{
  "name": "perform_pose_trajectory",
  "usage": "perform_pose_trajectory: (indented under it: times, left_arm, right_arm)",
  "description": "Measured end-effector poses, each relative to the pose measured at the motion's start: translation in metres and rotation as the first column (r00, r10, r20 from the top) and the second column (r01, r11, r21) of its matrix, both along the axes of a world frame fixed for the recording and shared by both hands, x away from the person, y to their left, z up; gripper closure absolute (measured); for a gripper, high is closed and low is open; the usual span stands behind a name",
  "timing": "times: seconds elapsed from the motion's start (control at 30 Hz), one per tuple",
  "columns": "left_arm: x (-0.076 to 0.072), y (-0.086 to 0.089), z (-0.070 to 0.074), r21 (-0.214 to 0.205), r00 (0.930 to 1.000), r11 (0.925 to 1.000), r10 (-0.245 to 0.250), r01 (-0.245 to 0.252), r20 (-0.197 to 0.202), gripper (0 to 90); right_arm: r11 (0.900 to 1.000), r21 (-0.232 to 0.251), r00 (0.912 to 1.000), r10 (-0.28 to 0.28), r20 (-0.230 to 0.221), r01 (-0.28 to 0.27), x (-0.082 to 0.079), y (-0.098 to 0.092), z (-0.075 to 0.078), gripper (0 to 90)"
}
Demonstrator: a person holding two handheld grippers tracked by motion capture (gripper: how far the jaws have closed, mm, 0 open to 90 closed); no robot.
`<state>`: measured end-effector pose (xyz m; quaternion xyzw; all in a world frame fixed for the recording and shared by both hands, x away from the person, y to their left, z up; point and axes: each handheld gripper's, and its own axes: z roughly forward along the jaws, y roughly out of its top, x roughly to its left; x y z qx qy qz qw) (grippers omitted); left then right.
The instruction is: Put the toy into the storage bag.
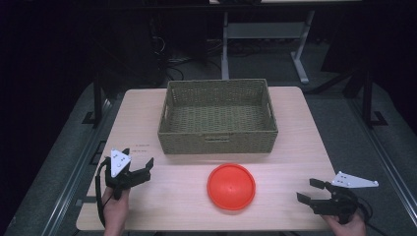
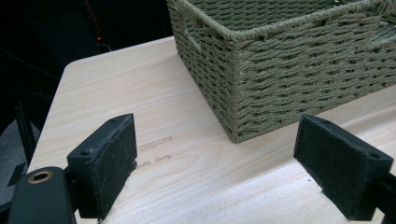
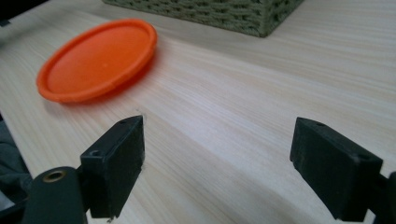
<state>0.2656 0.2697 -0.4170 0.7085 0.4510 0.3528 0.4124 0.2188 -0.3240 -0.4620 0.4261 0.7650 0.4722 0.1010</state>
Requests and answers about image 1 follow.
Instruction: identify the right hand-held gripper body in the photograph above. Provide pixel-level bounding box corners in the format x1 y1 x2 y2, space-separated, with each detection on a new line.
309 170 380 225

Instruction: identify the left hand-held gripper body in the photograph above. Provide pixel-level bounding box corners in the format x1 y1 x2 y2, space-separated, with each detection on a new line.
103 148 151 202

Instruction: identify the person's right hand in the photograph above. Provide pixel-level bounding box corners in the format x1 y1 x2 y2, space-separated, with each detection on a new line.
322 211 368 236

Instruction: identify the person's left hand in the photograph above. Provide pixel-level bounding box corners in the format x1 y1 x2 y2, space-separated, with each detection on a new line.
100 187 132 230

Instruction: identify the black metal stand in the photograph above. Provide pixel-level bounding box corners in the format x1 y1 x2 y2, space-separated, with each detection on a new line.
82 70 109 129
360 67 389 130

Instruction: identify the orange round plastic plate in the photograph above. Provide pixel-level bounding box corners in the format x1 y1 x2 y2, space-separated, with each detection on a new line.
206 162 257 211

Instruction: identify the green woven basket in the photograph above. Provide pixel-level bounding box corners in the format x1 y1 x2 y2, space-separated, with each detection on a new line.
157 78 279 155

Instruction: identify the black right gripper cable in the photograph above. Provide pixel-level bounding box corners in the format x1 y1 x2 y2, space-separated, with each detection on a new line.
353 193 389 236

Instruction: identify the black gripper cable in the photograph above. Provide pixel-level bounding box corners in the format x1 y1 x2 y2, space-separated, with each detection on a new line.
94 156 114 228
353 193 389 236

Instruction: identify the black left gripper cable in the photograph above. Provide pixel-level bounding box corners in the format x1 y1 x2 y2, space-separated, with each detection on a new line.
94 156 114 228

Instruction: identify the grey metal floor rail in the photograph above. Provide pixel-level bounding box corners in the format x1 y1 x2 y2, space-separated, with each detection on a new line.
347 94 417 227
40 94 126 236

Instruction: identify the bundle of black floor cables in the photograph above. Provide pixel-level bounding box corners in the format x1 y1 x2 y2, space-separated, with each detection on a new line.
150 19 264 82

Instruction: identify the grey metal desk frame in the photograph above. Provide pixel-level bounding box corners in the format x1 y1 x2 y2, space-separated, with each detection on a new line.
220 10 317 86

